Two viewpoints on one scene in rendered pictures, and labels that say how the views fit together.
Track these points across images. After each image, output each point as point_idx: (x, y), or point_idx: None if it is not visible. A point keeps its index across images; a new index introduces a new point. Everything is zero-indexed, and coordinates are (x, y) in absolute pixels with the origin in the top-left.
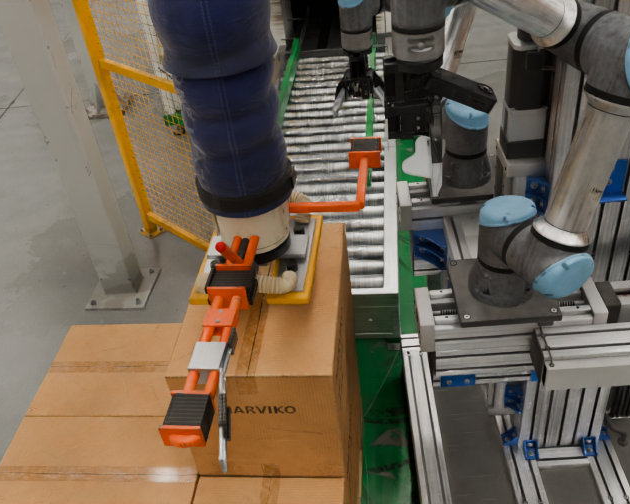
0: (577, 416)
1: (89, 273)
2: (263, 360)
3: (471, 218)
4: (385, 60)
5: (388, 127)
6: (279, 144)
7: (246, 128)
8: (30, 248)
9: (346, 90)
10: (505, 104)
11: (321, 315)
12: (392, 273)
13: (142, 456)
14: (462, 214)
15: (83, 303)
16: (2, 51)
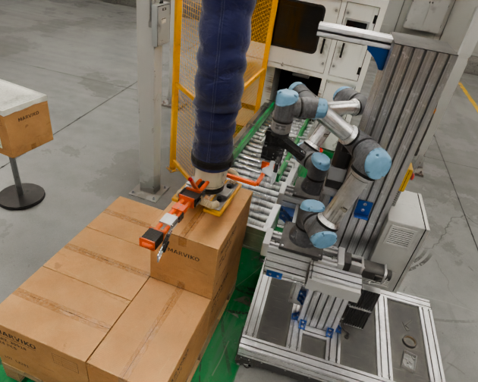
0: (328, 316)
1: (136, 178)
2: (193, 233)
3: None
4: (268, 128)
5: (261, 153)
6: (230, 147)
7: (217, 136)
8: (113, 157)
9: None
10: (331, 162)
11: (224, 225)
12: (269, 223)
13: (129, 260)
14: None
15: (128, 190)
16: (134, 59)
